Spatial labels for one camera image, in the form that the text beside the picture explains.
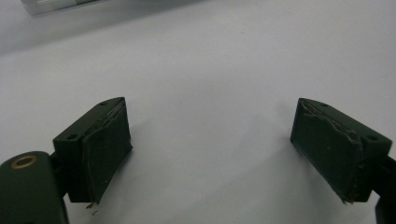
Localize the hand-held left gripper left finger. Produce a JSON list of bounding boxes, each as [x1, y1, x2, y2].
[[52, 96, 134, 205]]

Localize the pale grey table mat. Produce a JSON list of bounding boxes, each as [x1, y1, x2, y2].
[[0, 0, 396, 224]]

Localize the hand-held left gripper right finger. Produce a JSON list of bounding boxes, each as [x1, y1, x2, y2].
[[290, 97, 393, 204]]

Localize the metal shoe rack grey shelves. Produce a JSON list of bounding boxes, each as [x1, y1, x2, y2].
[[20, 0, 110, 18]]

